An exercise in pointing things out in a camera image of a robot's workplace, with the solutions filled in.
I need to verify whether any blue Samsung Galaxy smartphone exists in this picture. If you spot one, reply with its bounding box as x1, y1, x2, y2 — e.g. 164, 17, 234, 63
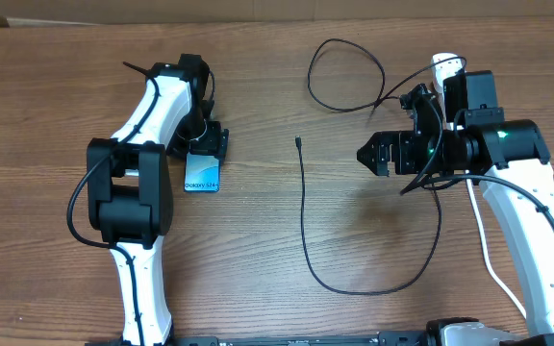
184, 153, 220, 193

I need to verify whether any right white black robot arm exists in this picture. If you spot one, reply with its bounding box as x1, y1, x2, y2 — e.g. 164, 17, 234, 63
357, 71, 554, 345

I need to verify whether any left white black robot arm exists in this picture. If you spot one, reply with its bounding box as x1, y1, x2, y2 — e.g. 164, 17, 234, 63
78, 54, 229, 345

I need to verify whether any white charger plug adapter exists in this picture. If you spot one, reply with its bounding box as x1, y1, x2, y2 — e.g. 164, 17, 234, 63
431, 53, 466, 94

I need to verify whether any white power strip cord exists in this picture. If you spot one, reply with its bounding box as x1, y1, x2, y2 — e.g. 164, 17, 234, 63
464, 178, 528, 319

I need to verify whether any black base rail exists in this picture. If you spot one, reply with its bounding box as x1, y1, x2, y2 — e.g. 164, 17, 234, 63
84, 329, 432, 346

